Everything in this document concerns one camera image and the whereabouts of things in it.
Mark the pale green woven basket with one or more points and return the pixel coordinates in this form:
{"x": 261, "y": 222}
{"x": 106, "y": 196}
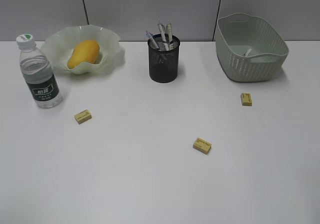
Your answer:
{"x": 248, "y": 48}

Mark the black mesh pen holder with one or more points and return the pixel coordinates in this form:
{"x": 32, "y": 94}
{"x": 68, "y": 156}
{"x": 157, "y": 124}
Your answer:
{"x": 163, "y": 64}

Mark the white pen grey grip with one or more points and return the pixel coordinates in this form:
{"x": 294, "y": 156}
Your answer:
{"x": 163, "y": 35}

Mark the clear water bottle green label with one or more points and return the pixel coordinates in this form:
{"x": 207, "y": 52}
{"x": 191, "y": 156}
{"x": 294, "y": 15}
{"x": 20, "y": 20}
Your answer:
{"x": 38, "y": 73}

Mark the pale green wavy plate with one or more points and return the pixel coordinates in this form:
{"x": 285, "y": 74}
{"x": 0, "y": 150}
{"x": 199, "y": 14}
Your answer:
{"x": 59, "y": 47}

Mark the yellow mango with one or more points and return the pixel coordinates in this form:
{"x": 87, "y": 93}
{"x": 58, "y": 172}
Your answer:
{"x": 85, "y": 51}

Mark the yellow eraser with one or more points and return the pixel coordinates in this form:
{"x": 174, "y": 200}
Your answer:
{"x": 83, "y": 116}
{"x": 246, "y": 99}
{"x": 202, "y": 145}

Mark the waste paper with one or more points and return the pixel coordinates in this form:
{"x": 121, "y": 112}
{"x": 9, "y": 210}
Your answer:
{"x": 246, "y": 54}

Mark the white pen beige grip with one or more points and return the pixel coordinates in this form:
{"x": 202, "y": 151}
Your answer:
{"x": 170, "y": 36}

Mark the blue clip pen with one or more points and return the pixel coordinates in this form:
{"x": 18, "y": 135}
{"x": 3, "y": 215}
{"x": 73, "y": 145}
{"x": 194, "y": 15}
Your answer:
{"x": 152, "y": 40}

